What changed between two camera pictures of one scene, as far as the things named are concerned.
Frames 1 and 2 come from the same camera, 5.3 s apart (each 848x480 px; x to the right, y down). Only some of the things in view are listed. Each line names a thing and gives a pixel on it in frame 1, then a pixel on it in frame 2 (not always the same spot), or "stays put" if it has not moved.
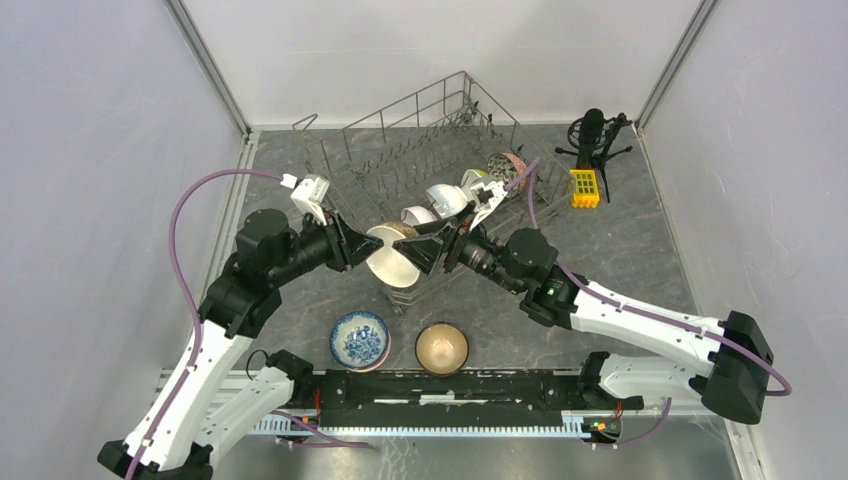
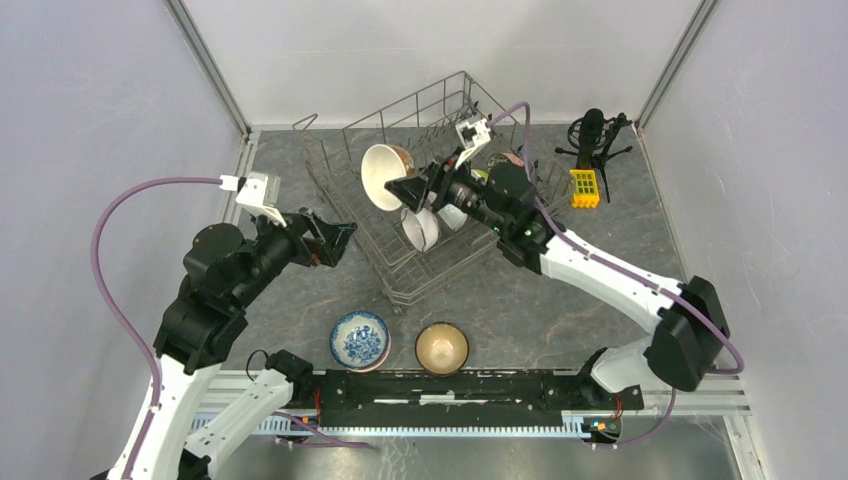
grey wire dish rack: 417,181 stays put
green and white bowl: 472,176 stays put
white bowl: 416,215 stays put
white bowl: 387,264 to 382,164
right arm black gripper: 455,232 to 443,176
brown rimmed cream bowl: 442,348 stays put
